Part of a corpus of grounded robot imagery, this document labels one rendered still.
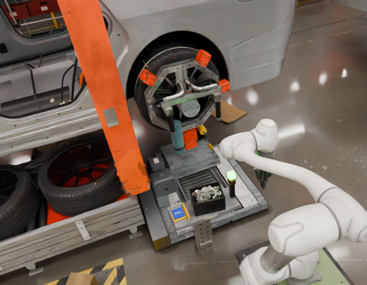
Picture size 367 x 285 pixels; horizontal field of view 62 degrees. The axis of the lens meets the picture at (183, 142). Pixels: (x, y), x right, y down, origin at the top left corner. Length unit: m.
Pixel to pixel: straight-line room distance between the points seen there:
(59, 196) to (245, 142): 1.39
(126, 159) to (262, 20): 1.36
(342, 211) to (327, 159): 1.95
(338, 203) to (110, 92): 1.12
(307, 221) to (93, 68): 1.12
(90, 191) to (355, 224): 1.65
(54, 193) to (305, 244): 1.74
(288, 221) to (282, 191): 1.64
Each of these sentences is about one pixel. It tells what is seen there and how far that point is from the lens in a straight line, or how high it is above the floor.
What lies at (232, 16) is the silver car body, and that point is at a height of 1.32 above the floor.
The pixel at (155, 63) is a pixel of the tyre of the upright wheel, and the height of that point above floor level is 1.14.
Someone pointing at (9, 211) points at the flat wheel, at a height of 0.49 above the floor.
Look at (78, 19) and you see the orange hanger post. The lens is 1.47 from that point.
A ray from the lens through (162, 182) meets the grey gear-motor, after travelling 2.26.
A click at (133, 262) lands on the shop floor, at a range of 2.38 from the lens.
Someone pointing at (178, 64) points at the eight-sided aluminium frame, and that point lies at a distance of 2.12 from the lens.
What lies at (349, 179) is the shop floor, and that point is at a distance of 2.91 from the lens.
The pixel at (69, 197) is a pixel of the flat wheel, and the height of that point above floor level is 0.49.
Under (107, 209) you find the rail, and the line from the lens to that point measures 2.21.
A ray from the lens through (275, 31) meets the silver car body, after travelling 2.49.
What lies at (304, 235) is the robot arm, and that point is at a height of 1.13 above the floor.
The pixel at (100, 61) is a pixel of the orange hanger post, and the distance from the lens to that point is 1.53.
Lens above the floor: 1.98
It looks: 38 degrees down
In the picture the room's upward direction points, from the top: 9 degrees counter-clockwise
